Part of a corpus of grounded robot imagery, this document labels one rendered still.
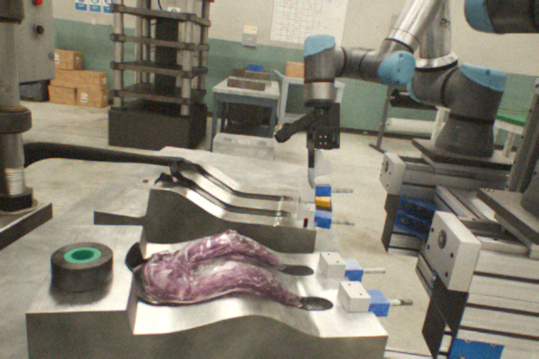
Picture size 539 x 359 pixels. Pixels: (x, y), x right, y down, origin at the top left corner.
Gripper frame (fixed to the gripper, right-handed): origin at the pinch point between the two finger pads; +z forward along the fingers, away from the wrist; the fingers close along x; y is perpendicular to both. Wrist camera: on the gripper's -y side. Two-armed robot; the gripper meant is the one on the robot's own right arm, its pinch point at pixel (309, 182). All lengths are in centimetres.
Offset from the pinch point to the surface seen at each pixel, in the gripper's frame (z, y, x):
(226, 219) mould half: 5.7, -18.4, -17.5
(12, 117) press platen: -17, -69, -12
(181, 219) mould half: 5.8, -28.4, -17.5
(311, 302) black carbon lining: 14.9, 0.0, -38.7
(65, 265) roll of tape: 3, -33, -55
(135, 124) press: -12, -191, 351
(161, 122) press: -13, -162, 354
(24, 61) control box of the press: -33, -81, 12
